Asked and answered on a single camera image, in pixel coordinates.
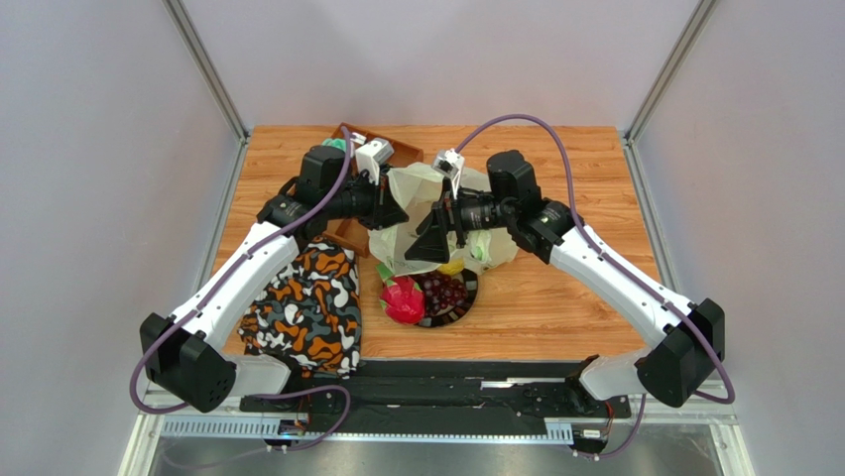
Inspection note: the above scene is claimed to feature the yellow lemon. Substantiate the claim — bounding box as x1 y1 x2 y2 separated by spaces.
437 258 465 276

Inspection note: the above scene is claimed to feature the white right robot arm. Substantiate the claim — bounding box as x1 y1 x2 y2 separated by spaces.
405 150 725 409

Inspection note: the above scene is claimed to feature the teal striped sock upper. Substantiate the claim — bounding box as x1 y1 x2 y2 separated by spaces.
321 138 347 152

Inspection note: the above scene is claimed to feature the black round plate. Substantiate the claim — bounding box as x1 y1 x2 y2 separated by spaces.
416 269 479 328

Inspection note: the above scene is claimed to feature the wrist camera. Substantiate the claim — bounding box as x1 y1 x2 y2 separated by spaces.
431 149 465 198
350 132 395 185

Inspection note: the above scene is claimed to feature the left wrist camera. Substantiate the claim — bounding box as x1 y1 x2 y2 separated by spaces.
350 132 395 185

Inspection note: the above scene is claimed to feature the dark red grape bunch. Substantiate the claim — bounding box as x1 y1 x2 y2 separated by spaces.
413 271 469 315

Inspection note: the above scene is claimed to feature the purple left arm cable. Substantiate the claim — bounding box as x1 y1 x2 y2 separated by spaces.
129 125 354 453

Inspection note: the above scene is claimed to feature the red dragon fruit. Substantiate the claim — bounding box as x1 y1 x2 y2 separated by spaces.
376 264 425 325

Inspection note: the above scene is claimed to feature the aluminium frame rail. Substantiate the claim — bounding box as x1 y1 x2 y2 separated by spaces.
120 360 754 475

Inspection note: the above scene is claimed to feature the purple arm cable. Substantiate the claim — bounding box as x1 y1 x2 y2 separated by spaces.
453 114 736 461
129 125 354 453

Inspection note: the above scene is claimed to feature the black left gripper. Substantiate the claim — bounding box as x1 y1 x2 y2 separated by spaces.
323 171 409 231

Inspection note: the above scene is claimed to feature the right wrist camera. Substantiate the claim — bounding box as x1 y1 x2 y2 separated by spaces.
431 149 465 198

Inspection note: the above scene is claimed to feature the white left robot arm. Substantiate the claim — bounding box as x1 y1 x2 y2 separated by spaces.
130 138 408 415

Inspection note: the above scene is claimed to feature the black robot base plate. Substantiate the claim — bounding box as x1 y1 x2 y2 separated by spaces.
239 359 632 436

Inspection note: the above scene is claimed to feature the translucent plastic bag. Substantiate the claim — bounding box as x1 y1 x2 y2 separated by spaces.
367 161 520 278

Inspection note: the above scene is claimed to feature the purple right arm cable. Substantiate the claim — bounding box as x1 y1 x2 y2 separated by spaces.
453 114 736 461

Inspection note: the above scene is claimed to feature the wooden compartment tray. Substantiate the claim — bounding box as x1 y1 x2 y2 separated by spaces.
277 122 425 259

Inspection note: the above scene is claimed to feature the camouflage patterned cloth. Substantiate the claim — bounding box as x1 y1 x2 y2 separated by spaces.
238 237 363 377

